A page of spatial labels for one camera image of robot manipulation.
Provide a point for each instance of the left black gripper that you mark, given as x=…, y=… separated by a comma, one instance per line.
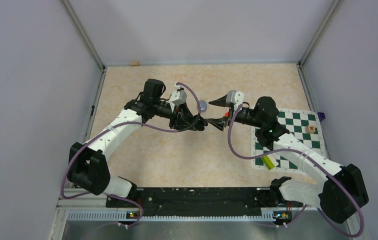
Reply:
x=181, y=118

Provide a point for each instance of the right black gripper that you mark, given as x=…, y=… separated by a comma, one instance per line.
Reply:
x=222, y=122

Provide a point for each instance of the purple grey earbud charging case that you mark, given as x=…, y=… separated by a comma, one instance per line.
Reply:
x=203, y=106

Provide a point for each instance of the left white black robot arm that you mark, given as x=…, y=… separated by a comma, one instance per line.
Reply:
x=88, y=162

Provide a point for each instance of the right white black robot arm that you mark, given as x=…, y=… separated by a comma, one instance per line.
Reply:
x=339, y=191

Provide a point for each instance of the lime green white brick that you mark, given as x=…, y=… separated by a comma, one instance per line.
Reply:
x=269, y=161

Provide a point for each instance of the green white chessboard mat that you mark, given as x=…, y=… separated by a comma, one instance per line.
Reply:
x=296, y=121

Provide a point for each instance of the wooden letter cube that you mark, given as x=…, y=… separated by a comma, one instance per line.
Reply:
x=310, y=129

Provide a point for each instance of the purple object beside table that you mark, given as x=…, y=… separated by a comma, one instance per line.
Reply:
x=321, y=116

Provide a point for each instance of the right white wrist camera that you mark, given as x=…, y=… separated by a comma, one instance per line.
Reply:
x=234, y=98

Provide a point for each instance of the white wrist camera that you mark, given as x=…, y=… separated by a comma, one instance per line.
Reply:
x=177, y=97
x=234, y=98

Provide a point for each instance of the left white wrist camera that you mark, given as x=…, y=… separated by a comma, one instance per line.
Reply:
x=177, y=97

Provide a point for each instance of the small wooden block at wall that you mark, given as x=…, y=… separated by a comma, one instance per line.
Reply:
x=134, y=64

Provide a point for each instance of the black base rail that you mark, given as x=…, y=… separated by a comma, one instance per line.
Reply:
x=199, y=201

